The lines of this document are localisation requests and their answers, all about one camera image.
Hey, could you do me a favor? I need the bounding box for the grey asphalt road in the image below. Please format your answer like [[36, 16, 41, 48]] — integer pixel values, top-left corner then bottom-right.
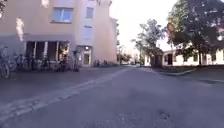
[[0, 65, 224, 128]]

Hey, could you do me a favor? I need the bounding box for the pale kerb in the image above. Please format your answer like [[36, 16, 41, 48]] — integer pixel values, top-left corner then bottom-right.
[[146, 67, 198, 77]]

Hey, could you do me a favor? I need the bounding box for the grass verge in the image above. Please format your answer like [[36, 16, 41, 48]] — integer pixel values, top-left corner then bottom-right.
[[151, 65, 224, 75]]

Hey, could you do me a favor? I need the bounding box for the pale cobblestone strip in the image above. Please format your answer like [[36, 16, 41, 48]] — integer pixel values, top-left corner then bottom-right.
[[0, 66, 133, 123]]

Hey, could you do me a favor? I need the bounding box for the beige apartment building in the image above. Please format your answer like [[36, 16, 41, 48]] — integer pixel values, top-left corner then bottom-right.
[[0, 0, 120, 68]]

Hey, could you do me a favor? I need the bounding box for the low white building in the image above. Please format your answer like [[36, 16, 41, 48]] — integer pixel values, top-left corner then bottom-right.
[[143, 46, 224, 67]]

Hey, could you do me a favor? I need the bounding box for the dark paved forecourt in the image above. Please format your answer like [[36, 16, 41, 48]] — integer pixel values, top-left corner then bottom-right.
[[0, 65, 126, 105]]

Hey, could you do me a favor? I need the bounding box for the row of parked bicycles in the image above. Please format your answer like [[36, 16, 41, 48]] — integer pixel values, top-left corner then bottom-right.
[[0, 46, 81, 80]]

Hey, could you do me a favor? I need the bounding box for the large dark tree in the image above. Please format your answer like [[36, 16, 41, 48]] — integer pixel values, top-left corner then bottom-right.
[[166, 0, 224, 66]]

